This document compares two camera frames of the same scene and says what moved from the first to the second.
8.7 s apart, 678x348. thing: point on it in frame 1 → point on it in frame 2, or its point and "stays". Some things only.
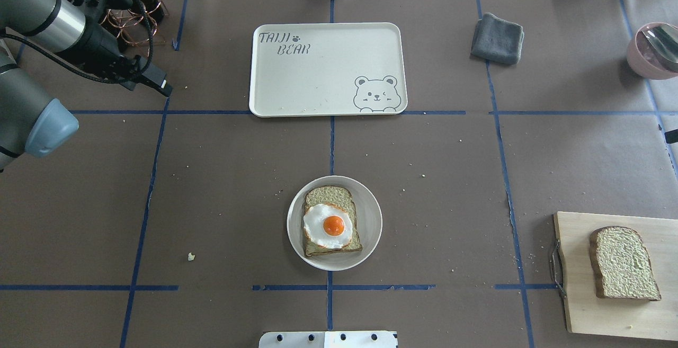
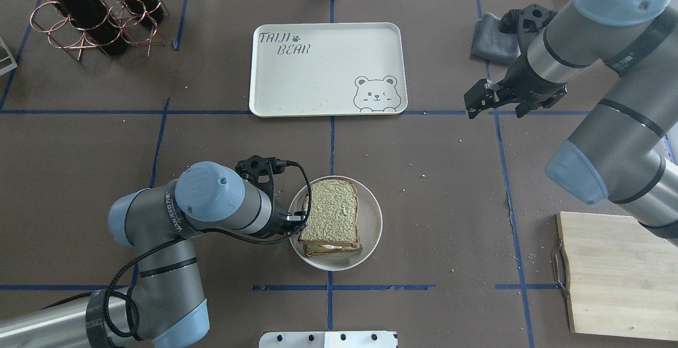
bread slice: [621, 265] → [333, 213]
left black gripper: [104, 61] → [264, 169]
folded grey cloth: [497, 40] stays
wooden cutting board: [589, 314] stays
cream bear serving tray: [330, 69] stays
